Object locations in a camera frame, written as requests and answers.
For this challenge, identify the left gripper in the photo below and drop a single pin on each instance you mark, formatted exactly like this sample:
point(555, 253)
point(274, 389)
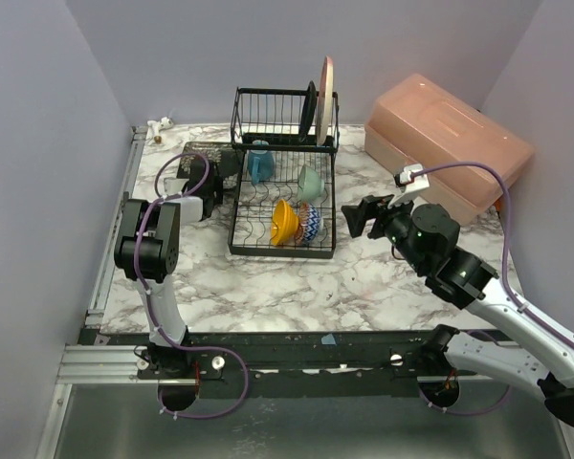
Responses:
point(210, 189)

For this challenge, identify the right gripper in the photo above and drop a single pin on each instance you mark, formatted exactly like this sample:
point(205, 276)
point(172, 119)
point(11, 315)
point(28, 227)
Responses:
point(373, 218)

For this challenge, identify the black patterned square plate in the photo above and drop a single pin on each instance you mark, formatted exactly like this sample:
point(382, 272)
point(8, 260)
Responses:
point(227, 160)

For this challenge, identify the red blue patterned bowl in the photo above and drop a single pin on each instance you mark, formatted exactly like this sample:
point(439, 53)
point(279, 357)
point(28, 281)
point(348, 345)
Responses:
point(310, 224)

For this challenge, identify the mint green bowl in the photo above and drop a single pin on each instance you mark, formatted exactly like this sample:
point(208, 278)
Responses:
point(310, 184)

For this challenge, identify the blue floral mug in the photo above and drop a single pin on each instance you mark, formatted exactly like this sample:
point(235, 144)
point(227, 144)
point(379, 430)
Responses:
point(260, 162)

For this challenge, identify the yellow bowl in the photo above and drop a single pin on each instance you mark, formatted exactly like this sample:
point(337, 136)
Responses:
point(284, 223)

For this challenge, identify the pink beige round plate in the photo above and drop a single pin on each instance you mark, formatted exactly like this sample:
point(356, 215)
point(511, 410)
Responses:
point(325, 97)

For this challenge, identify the black round plate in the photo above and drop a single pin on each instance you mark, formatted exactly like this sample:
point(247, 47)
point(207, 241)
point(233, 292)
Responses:
point(307, 112)

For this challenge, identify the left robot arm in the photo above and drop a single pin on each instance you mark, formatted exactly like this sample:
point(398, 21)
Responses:
point(147, 251)

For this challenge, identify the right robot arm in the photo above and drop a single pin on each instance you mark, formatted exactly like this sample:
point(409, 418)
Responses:
point(426, 236)

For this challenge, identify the white corner fixture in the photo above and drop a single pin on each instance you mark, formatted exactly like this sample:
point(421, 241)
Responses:
point(155, 128)

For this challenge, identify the pink plastic storage box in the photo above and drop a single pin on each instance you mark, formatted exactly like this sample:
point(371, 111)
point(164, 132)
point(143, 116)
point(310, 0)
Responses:
point(418, 122)

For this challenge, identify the black front mounting bar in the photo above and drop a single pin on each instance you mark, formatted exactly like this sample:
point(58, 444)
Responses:
point(225, 366)

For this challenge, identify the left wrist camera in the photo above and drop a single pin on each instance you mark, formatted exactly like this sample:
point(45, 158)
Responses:
point(174, 185)

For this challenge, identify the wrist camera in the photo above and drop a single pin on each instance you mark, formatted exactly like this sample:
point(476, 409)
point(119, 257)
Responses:
point(174, 185)
point(411, 181)

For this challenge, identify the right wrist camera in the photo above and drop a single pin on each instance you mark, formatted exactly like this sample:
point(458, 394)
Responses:
point(411, 181)

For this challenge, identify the black wire dish rack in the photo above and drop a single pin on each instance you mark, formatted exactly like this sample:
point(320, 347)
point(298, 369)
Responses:
point(273, 116)

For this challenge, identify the aluminium left rail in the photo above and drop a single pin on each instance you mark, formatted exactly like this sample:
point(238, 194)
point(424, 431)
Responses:
point(102, 285)

